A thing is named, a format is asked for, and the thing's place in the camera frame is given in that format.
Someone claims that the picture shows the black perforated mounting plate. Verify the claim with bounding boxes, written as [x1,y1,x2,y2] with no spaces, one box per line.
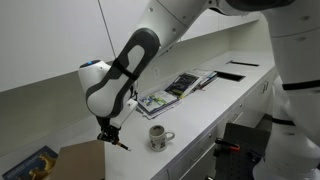
[212,122,272,180]

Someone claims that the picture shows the green blue cover magazine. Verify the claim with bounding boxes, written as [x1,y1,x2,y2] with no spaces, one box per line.
[136,89,181,120]

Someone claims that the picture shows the white printed mug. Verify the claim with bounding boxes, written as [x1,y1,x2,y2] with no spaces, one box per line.
[148,124,176,153]

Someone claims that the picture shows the dark cover magazine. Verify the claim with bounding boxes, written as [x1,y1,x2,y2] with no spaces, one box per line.
[163,71,201,100]

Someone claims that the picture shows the black rectangular counter cutout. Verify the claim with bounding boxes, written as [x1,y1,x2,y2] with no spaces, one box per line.
[214,70,247,83]

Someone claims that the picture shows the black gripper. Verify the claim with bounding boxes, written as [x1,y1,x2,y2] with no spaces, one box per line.
[96,115,121,145]

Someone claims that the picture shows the silver cabinet door handles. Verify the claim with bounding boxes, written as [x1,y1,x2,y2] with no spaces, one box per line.
[261,80,270,94]

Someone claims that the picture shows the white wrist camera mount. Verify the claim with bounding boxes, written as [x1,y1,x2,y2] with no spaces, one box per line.
[109,98,139,130]

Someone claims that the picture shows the thin magazine pile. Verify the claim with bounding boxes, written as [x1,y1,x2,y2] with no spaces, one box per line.
[195,69,220,92]

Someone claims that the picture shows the black clamp orange tips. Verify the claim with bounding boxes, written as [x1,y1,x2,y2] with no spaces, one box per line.
[214,137,241,152]

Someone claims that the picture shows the narrow white drawer front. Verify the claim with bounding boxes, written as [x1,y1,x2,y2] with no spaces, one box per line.
[166,124,222,180]

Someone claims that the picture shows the blue cover book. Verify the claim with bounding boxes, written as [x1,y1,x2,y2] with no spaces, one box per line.
[1,145,60,180]

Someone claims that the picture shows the brown cardboard folder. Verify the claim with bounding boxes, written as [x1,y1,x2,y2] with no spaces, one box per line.
[42,139,106,180]

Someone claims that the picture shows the white wall outlet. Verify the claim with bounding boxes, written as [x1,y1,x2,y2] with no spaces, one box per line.
[152,66,161,81]

